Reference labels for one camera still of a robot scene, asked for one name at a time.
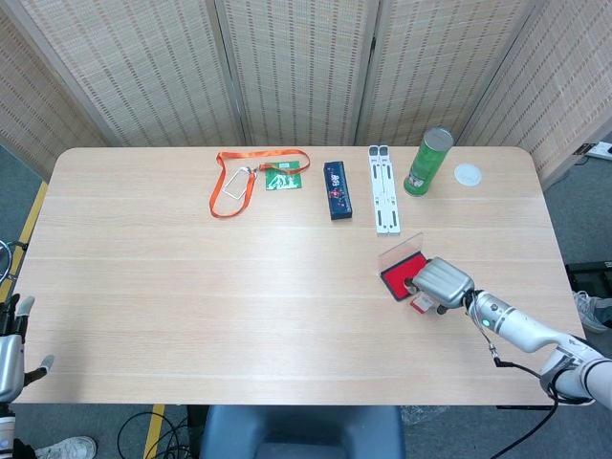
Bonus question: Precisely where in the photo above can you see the clear badge holder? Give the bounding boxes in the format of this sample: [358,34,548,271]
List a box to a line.
[223,166,259,199]

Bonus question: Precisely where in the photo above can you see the green cylindrical can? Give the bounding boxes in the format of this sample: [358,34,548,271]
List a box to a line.
[404,126,455,198]

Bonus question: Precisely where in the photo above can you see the white round cable grommet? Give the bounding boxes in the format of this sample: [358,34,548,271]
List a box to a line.
[453,163,483,186]

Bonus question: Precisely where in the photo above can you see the woven folding screen panel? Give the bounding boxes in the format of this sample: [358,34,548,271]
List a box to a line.
[212,0,383,147]
[456,0,612,187]
[356,0,549,147]
[4,0,252,148]
[0,0,114,181]

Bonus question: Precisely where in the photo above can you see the red ink pad clear lid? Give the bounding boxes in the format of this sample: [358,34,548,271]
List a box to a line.
[377,232,431,303]

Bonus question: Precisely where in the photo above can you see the white power strip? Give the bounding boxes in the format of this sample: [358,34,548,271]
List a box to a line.
[576,142,612,162]

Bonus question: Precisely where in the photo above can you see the black equipment base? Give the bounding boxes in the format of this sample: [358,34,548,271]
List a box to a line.
[563,260,612,289]

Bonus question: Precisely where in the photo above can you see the dark blue rectangular box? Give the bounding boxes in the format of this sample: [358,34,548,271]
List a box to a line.
[323,161,355,222]

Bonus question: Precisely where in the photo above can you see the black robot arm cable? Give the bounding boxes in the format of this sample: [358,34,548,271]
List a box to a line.
[458,352,560,459]

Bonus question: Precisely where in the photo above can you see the green card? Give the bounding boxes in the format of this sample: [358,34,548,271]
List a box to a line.
[265,161,303,192]

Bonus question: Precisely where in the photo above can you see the black floor cables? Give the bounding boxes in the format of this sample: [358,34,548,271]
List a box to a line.
[117,404,205,459]

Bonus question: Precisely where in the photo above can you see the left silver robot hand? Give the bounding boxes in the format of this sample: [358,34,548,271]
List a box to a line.
[0,295,55,403]

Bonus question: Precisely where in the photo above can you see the orange lanyard strap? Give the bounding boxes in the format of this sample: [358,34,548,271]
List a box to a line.
[208,149,311,220]

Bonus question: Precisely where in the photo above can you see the blue grey chair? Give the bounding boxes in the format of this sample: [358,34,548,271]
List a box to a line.
[198,404,406,459]

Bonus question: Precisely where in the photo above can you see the white sneaker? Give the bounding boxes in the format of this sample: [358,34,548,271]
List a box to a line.
[572,290,612,334]
[35,435,98,459]

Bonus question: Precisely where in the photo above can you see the metal ring frame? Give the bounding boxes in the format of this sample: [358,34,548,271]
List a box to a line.
[0,240,28,284]

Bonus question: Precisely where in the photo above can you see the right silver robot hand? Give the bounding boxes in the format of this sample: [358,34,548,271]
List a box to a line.
[404,256,477,317]

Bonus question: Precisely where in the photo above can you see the white folding laptop stand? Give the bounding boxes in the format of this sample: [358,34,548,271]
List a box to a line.
[367,144,404,237]

